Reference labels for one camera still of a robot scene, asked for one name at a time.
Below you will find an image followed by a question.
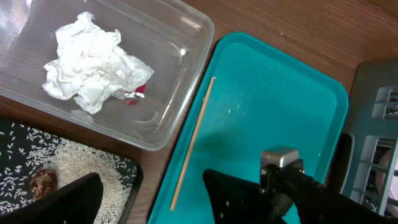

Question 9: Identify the white napkin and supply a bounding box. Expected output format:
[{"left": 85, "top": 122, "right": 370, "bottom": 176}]
[{"left": 42, "top": 12, "right": 154, "bottom": 114}]

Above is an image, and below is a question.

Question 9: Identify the teal plastic tray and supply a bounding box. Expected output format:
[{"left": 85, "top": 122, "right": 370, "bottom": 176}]
[{"left": 149, "top": 32, "right": 349, "bottom": 223}]

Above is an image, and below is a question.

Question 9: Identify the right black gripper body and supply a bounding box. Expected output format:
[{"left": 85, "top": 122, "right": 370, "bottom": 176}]
[{"left": 260, "top": 159, "right": 323, "bottom": 223}]

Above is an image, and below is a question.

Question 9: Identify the brown food scrap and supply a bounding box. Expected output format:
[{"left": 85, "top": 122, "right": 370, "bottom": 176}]
[{"left": 30, "top": 168, "right": 58, "bottom": 201}]

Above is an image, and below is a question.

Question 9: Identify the white rice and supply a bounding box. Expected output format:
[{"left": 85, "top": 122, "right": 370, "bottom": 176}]
[{"left": 0, "top": 123, "right": 138, "bottom": 224}]

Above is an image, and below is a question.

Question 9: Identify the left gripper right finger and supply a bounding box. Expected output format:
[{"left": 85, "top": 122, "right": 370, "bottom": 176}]
[{"left": 294, "top": 185, "right": 395, "bottom": 224}]

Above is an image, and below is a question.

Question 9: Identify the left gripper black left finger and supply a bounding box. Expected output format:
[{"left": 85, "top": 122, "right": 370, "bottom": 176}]
[{"left": 1, "top": 172, "right": 104, "bottom": 224}]

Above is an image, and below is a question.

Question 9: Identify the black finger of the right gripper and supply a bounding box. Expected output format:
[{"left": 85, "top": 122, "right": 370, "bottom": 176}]
[{"left": 202, "top": 169, "right": 285, "bottom": 224}]

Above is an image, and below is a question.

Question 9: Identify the clear plastic bin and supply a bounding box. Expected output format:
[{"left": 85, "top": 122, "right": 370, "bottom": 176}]
[{"left": 1, "top": 0, "right": 215, "bottom": 151}]

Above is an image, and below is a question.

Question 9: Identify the red snack wrapper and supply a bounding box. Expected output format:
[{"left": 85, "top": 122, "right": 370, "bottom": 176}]
[{"left": 111, "top": 85, "right": 146, "bottom": 105}]

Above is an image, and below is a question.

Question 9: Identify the wooden chopstick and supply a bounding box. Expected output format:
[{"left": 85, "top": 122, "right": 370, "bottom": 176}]
[{"left": 169, "top": 77, "right": 216, "bottom": 211}]

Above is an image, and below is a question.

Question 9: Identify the grey dish rack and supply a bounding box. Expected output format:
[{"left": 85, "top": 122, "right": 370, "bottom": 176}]
[{"left": 330, "top": 58, "right": 397, "bottom": 219}]

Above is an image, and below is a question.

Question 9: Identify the black plastic tray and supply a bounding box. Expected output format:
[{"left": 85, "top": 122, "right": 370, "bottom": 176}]
[{"left": 0, "top": 116, "right": 144, "bottom": 224}]

